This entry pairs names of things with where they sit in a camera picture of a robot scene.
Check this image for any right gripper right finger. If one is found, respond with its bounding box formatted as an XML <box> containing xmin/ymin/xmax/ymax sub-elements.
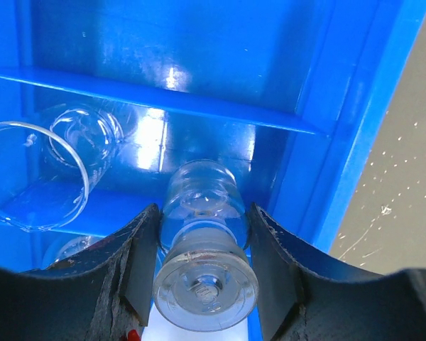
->
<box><xmin>248</xmin><ymin>205</ymin><xmax>426</xmax><ymax>340</ymax></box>

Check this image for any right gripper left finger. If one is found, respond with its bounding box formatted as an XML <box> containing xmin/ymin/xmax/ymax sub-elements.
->
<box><xmin>0</xmin><ymin>204</ymin><xmax>160</xmax><ymax>340</ymax></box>

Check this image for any wash bottle red nozzle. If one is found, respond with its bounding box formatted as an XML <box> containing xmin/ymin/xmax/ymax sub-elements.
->
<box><xmin>126</xmin><ymin>312</ymin><xmax>251</xmax><ymax>341</ymax></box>

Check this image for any small clear glass dish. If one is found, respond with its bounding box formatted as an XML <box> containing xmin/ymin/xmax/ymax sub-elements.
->
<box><xmin>41</xmin><ymin>234</ymin><xmax>102</xmax><ymax>269</ymax></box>

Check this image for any small stoppered glass bottle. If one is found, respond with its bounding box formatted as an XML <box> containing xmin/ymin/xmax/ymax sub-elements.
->
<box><xmin>153</xmin><ymin>159</ymin><xmax>259</xmax><ymax>332</ymax></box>

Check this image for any clear glass beaker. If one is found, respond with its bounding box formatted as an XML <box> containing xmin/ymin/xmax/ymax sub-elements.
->
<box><xmin>0</xmin><ymin>102</ymin><xmax>125</xmax><ymax>232</ymax></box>

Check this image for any blue compartment plastic bin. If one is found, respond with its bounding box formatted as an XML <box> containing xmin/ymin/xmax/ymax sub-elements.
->
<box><xmin>0</xmin><ymin>0</ymin><xmax>426</xmax><ymax>341</ymax></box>

